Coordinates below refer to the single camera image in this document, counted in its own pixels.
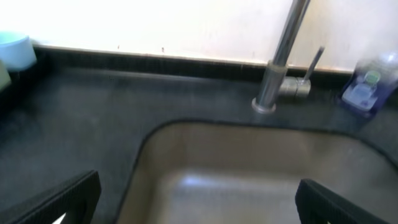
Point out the steel sink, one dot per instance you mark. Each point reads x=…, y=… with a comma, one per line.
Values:
x=233, y=161

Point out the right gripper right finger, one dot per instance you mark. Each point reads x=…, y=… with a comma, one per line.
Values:
x=323, y=205

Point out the blue soap bottle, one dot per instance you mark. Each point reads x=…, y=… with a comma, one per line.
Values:
x=367, y=90

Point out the green cup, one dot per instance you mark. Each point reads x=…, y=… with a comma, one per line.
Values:
x=3, y=77

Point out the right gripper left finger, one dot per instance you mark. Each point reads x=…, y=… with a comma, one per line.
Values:
x=62, y=199

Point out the blue cup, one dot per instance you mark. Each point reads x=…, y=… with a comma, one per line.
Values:
x=17, y=51

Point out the steel tap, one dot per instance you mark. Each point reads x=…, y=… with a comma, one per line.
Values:
x=273, y=84

